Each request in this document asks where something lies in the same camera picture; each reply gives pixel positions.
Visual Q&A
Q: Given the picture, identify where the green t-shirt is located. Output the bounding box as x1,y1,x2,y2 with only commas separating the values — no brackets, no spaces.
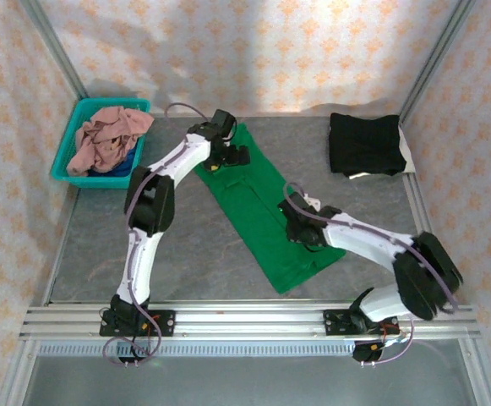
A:
194,122,347,295

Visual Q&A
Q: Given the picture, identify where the teal plastic basket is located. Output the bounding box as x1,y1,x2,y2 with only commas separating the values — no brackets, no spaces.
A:
49,97,152,190

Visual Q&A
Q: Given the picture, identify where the blue t-shirt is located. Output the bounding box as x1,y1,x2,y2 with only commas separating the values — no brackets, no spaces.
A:
87,145,139,178

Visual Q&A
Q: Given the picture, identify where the black folded t-shirt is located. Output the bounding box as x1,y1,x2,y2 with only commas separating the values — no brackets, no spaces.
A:
328,112,407,177

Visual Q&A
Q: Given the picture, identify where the pink t-shirt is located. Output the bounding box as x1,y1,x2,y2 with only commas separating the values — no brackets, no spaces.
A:
66,106,155,178

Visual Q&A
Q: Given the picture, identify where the white folded t-shirt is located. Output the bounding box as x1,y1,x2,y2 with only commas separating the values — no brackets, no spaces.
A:
346,126,417,181

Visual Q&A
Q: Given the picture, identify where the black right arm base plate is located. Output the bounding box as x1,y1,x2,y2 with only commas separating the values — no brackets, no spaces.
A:
321,308,401,337

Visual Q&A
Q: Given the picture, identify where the aluminium mounting rail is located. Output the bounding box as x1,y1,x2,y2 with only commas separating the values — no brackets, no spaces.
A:
19,300,483,340

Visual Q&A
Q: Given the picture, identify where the perforated metal cable tray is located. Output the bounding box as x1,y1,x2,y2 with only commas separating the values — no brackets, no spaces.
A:
37,341,358,357

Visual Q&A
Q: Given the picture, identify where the black cable connector block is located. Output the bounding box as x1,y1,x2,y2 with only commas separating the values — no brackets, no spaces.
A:
352,341,385,367

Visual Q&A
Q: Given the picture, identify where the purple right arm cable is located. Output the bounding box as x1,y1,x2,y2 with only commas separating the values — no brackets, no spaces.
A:
284,181,460,365

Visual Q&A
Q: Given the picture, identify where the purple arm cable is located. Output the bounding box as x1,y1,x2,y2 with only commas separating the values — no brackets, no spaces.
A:
284,181,460,365
102,102,207,368

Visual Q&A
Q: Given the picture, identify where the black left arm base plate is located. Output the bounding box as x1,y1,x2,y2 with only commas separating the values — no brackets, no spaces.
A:
99,310,176,337

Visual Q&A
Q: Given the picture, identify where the aluminium frame post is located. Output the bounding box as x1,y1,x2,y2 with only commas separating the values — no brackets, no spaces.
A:
19,0,101,127
398,0,482,124

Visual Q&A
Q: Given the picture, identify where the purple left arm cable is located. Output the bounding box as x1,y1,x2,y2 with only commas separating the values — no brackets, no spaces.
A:
102,102,207,368

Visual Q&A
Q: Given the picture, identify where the aluminium frame leg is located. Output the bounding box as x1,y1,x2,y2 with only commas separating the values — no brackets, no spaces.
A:
0,337,39,406
458,337,491,406

